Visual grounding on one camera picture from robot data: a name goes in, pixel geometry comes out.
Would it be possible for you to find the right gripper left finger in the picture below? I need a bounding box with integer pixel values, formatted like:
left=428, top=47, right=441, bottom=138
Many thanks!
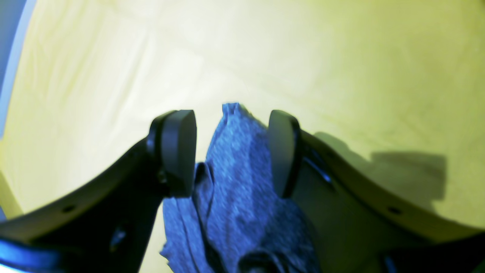
left=0, top=110, right=197, bottom=273

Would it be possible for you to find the grey long-sleeve T-shirt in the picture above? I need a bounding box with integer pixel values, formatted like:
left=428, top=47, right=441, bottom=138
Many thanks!
left=161, top=103, right=321, bottom=273

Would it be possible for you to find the yellow table cloth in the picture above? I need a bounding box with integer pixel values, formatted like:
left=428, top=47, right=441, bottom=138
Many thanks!
left=1, top=0, right=484, bottom=273

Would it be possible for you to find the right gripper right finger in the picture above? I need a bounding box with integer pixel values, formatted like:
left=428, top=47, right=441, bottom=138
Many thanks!
left=268, top=110, right=484, bottom=273

